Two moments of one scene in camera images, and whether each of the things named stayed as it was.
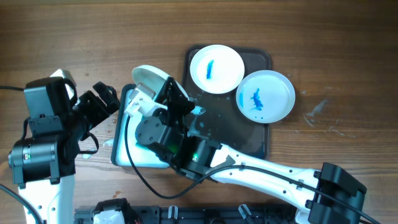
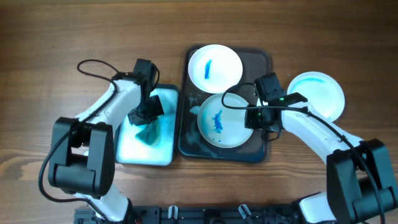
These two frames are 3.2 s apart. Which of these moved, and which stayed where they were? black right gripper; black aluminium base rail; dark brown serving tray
Moved: black right gripper
Stayed: dark brown serving tray; black aluminium base rail
